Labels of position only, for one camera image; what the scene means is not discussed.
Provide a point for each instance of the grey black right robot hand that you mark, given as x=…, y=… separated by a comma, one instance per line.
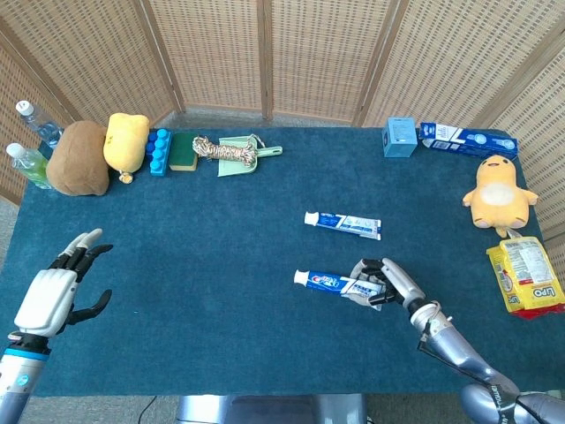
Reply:
x=404, y=285

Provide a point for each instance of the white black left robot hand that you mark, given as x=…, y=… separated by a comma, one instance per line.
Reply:
x=46, y=296

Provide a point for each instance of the large Crest logo toothpaste tube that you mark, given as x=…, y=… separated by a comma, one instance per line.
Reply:
x=324, y=281

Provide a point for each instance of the slim blue white toothpaste tube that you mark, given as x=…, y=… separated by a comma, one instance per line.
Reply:
x=340, y=221

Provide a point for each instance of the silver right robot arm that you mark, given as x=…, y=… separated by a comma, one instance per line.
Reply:
x=459, y=349

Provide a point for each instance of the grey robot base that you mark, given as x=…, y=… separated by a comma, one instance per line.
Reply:
x=265, y=411

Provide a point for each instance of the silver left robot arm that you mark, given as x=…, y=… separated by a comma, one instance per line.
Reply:
x=17, y=380

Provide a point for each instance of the blue toothpaste carton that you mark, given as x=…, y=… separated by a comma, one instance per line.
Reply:
x=468, y=141

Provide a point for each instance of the yellow snack bag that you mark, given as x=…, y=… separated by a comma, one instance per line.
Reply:
x=527, y=274

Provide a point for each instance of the yellow duck plush toy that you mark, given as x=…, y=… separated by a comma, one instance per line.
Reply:
x=496, y=194

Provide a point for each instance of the green liquid bottle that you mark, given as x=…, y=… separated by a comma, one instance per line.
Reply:
x=31, y=167

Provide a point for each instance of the brown plush toy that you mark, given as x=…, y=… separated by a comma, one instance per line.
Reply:
x=79, y=161

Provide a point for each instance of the light blue cardboard box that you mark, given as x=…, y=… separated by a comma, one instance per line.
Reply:
x=399, y=139

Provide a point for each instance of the blue table cloth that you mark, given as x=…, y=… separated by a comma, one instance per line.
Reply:
x=198, y=265

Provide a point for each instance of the yellow pear plush toy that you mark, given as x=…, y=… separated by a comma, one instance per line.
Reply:
x=125, y=141

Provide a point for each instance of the clear water bottle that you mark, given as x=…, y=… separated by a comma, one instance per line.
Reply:
x=37, y=122

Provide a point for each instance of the blue toy building block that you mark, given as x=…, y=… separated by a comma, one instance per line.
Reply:
x=160, y=154

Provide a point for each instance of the green yellow sponge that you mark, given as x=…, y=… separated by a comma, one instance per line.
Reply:
x=183, y=150

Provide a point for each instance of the light green dustpan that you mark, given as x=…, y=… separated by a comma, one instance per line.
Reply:
x=236, y=168

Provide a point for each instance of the wicker folding screen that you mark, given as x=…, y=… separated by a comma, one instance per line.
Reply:
x=220, y=53

